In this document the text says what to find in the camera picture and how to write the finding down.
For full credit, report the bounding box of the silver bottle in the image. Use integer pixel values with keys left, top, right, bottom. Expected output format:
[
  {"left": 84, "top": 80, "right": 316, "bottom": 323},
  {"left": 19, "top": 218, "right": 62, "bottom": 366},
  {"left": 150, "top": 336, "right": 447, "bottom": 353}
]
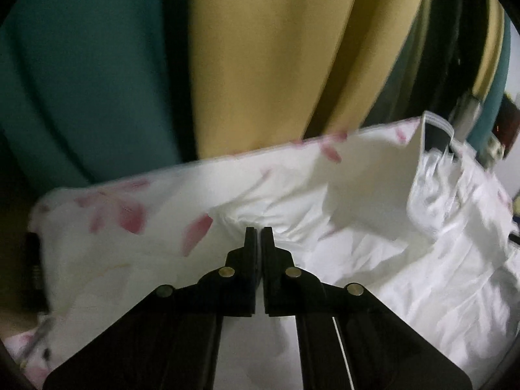
[{"left": 449, "top": 91, "right": 483, "bottom": 136}]

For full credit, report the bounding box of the white garment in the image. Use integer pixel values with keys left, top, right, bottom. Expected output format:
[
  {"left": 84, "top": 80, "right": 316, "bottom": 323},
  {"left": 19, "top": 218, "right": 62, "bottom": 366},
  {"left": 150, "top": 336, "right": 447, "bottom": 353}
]
[{"left": 203, "top": 110, "right": 520, "bottom": 378}]

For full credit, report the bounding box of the wide teal curtain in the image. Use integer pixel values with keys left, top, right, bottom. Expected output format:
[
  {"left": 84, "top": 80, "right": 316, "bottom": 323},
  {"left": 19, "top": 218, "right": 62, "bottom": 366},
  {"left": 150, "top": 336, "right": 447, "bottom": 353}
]
[{"left": 0, "top": 0, "right": 191, "bottom": 189}]

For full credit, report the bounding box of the dark window frame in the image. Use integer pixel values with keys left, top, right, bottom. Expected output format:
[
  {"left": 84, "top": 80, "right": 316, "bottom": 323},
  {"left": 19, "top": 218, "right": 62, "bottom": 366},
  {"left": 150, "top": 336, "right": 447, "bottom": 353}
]
[{"left": 382, "top": 0, "right": 490, "bottom": 139}]

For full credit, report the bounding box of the wide yellow curtain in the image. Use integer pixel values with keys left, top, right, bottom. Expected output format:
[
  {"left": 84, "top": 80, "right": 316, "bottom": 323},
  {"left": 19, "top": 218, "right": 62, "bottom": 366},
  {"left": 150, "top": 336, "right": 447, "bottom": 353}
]
[{"left": 189, "top": 0, "right": 433, "bottom": 159}]

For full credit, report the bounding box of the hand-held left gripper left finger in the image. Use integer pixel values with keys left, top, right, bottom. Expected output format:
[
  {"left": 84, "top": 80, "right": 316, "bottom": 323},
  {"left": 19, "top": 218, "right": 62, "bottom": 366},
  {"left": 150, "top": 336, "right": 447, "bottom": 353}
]
[{"left": 43, "top": 227, "right": 261, "bottom": 390}]

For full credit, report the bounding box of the dark screen device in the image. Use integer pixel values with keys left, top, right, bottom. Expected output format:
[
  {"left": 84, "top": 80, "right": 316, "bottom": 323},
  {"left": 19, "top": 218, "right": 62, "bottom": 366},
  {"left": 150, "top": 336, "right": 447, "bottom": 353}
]
[{"left": 493, "top": 93, "right": 520, "bottom": 160}]

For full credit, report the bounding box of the narrow yellow curtain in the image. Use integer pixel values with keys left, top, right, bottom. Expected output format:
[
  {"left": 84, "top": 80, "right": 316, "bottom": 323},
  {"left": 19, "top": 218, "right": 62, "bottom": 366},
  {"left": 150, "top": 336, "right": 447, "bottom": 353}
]
[{"left": 473, "top": 0, "right": 506, "bottom": 100}]

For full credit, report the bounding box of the narrow teal curtain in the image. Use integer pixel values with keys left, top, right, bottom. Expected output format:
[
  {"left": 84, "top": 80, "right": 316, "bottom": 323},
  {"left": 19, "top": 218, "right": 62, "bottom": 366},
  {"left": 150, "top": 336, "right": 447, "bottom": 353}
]
[{"left": 467, "top": 20, "right": 513, "bottom": 141}]

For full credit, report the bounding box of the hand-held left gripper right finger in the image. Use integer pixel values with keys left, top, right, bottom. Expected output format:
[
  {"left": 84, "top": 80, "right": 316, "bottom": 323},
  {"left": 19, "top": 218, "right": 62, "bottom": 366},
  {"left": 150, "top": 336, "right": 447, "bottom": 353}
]
[{"left": 261, "top": 227, "right": 473, "bottom": 390}]

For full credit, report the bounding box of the floral bed sheet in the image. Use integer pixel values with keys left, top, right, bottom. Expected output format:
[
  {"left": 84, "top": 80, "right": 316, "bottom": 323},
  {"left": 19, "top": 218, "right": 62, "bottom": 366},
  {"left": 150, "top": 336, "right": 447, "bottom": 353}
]
[{"left": 8, "top": 118, "right": 423, "bottom": 390}]

